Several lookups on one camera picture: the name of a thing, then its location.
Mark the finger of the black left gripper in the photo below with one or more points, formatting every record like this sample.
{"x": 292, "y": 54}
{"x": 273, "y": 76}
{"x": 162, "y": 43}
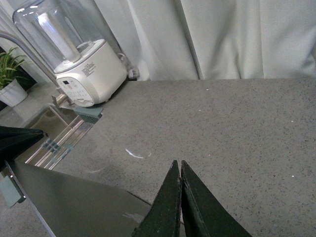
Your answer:
{"x": 14, "y": 141}

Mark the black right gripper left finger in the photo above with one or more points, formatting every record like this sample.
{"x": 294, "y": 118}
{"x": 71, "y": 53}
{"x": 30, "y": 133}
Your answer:
{"x": 163, "y": 219}

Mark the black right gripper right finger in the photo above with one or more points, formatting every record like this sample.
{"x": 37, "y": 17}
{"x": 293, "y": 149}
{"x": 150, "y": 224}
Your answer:
{"x": 203, "y": 215}

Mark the silver laptop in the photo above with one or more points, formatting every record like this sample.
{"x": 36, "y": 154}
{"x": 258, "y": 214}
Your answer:
{"x": 70, "y": 206}

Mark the green sink drying rack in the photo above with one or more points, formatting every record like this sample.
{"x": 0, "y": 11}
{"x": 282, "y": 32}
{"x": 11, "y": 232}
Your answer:
{"x": 89, "y": 113}

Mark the green potted plant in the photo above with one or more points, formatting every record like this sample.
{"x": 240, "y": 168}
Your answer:
{"x": 14, "y": 81}

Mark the steel sink basin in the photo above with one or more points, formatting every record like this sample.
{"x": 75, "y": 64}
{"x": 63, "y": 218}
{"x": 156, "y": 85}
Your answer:
{"x": 56, "y": 133}

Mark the white blender appliance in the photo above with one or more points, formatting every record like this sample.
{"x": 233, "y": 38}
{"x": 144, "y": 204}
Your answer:
{"x": 86, "y": 67}

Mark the white curtain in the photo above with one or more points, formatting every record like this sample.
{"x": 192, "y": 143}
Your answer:
{"x": 207, "y": 39}

